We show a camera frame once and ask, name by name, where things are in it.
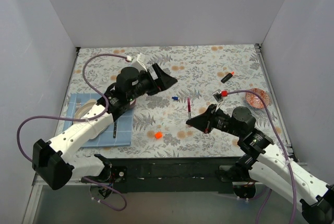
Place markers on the pink red pen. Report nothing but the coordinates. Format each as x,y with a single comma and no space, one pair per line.
189,108

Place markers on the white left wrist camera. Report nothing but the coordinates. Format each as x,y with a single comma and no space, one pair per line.
138,62

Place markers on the black handled knife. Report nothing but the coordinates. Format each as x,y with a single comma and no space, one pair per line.
115,130

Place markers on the light blue checkered cloth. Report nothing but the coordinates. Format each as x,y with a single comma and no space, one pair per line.
103,133

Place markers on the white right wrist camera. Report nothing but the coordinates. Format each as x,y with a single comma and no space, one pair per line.
218,97

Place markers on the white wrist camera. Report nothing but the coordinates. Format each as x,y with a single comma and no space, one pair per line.
218,97
138,62

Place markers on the black orange highlighter marker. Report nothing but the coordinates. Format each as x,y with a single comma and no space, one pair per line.
227,77

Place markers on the orange highlighter cap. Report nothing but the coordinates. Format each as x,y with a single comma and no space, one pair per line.
158,135

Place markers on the red patterned bowl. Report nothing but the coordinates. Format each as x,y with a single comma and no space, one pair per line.
255,99

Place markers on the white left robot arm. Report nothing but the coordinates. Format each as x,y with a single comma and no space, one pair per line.
54,160

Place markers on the silver fork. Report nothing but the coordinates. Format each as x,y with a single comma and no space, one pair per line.
78,102

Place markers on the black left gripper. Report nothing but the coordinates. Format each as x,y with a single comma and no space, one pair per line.
153,81

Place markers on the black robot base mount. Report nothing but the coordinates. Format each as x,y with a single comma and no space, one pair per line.
219,175

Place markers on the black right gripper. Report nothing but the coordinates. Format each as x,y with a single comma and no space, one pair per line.
210,120

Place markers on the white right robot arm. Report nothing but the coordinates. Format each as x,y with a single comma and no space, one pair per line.
268,164

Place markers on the cream ceramic plate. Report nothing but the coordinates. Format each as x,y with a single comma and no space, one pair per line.
84,109

